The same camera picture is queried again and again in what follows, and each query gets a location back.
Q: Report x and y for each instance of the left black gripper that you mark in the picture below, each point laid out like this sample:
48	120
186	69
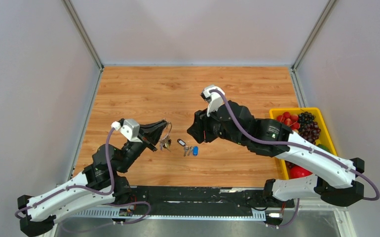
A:
154	131

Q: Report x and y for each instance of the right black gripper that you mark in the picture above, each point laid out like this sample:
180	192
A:
199	129

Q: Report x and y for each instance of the keyring with key bunch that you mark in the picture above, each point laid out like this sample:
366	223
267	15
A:
165	140

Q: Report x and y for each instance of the key with blue tag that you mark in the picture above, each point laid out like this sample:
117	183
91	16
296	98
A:
193	150

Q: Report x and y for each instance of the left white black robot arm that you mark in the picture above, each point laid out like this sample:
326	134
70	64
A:
99	183

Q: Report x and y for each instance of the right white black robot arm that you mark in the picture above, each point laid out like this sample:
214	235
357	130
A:
332	178

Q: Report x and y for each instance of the key with black tag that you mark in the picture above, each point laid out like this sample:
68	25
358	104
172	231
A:
184	145

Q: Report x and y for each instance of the red cherries bunch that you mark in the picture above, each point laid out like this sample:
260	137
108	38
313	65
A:
289	119

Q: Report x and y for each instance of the red apple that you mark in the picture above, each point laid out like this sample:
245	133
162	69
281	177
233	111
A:
298	172

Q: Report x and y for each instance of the dark purple grapes bunch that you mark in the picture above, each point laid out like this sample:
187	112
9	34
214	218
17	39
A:
309	128

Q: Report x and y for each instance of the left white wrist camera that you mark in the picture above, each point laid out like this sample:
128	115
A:
129	128

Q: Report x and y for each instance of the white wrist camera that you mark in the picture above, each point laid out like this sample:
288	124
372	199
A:
129	128
212	95

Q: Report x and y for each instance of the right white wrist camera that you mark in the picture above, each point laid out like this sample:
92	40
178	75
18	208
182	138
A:
212	95

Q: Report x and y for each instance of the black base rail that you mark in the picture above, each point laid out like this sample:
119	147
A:
200	201

